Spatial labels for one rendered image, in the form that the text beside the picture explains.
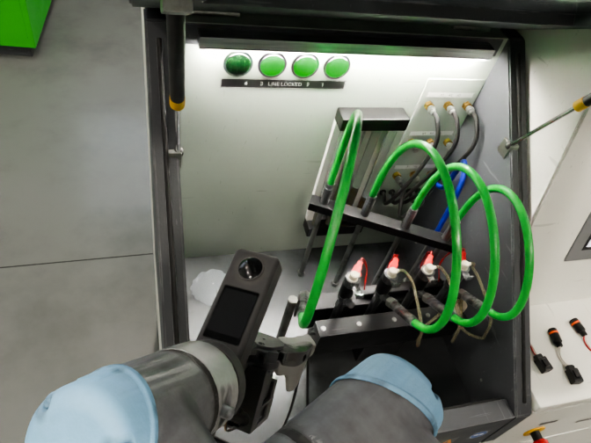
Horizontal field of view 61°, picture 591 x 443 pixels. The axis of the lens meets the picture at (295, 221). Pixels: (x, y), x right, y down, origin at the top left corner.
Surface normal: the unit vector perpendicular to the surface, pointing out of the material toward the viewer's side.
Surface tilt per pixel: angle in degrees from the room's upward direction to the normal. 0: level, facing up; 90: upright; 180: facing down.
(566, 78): 90
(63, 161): 0
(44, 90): 0
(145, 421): 51
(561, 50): 90
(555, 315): 0
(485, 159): 90
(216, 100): 90
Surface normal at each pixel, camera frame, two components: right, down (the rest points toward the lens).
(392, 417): 0.34, -0.62
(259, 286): -0.13, -0.55
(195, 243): 0.22, 0.76
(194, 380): 0.77, -0.62
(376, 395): 0.03, -0.77
